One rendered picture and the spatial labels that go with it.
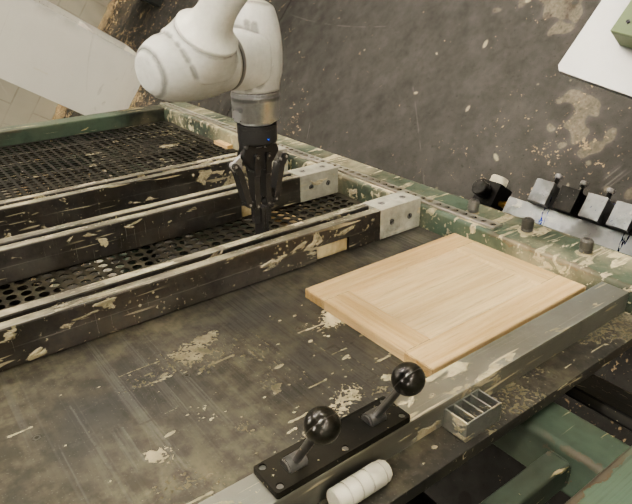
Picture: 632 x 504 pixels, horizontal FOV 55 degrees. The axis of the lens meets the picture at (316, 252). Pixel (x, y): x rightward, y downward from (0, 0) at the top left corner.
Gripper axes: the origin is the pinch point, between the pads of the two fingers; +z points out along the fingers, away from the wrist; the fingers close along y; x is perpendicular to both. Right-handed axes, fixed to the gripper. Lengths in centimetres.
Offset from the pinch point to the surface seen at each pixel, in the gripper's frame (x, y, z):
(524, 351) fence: 56, -9, 4
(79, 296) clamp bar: 4.1, 38.2, 2.0
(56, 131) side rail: -130, 4, 6
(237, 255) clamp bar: 7.9, 10.5, 1.4
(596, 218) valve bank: 40, -57, 1
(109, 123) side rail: -130, -16, 6
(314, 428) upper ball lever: 60, 32, -6
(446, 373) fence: 53, 4, 4
